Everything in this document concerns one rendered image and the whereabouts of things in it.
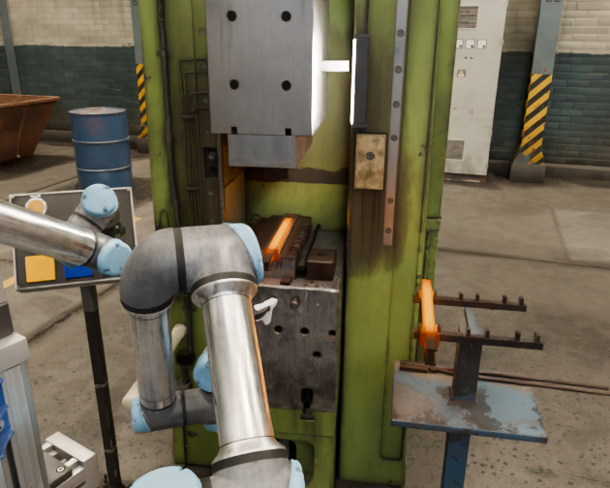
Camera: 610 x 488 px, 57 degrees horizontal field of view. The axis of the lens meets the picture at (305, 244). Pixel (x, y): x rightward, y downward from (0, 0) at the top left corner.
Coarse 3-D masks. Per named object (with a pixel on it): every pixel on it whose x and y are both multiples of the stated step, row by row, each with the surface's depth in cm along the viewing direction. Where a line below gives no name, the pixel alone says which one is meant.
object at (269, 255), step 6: (288, 222) 202; (282, 228) 196; (288, 228) 198; (276, 234) 189; (282, 234) 189; (276, 240) 184; (282, 240) 187; (270, 246) 179; (276, 246) 179; (264, 252) 173; (270, 252) 173; (276, 252) 174; (264, 258) 168; (270, 258) 168; (276, 258) 175; (264, 264) 166; (270, 264) 170; (264, 270) 167
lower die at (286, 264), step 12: (276, 216) 215; (300, 216) 214; (264, 228) 202; (276, 228) 202; (264, 240) 189; (288, 240) 189; (300, 240) 189; (288, 252) 179; (276, 264) 177; (288, 264) 176; (264, 276) 179; (276, 276) 178; (288, 276) 178
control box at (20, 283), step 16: (48, 192) 165; (64, 192) 166; (80, 192) 168; (128, 192) 171; (48, 208) 164; (64, 208) 165; (128, 208) 170; (128, 224) 169; (128, 240) 169; (16, 256) 160; (32, 256) 161; (16, 272) 159; (64, 272) 162; (96, 272) 165; (16, 288) 158; (32, 288) 159; (48, 288) 163; (64, 288) 168
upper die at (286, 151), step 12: (240, 144) 165; (252, 144) 165; (264, 144) 164; (276, 144) 164; (288, 144) 163; (300, 144) 174; (240, 156) 166; (252, 156) 166; (264, 156) 165; (276, 156) 165; (288, 156) 164; (300, 156) 176
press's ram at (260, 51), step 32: (224, 0) 152; (256, 0) 151; (288, 0) 150; (320, 0) 164; (224, 32) 155; (256, 32) 154; (288, 32) 153; (320, 32) 169; (224, 64) 158; (256, 64) 157; (288, 64) 156; (320, 64) 173; (224, 96) 161; (256, 96) 160; (288, 96) 159; (320, 96) 178; (224, 128) 164; (256, 128) 163; (288, 128) 167
